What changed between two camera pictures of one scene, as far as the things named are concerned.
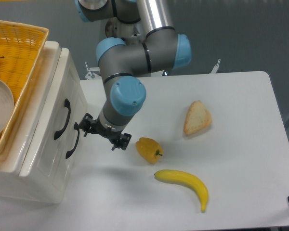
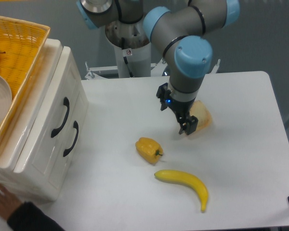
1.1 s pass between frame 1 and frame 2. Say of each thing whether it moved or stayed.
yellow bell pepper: stayed
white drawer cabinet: stayed
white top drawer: moved
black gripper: moved
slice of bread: stayed
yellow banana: stayed
